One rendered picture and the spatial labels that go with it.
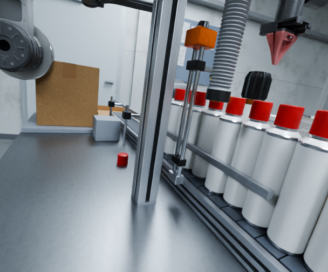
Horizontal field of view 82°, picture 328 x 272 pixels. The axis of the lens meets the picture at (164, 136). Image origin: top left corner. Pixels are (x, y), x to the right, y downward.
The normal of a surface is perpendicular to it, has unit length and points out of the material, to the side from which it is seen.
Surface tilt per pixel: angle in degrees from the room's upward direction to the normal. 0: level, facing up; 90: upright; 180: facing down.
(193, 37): 90
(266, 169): 90
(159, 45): 90
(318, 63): 90
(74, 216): 0
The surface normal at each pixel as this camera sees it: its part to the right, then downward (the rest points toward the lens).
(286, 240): -0.60, 0.12
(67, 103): 0.41, 0.30
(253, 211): -0.79, 0.04
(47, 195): 0.15, -0.96
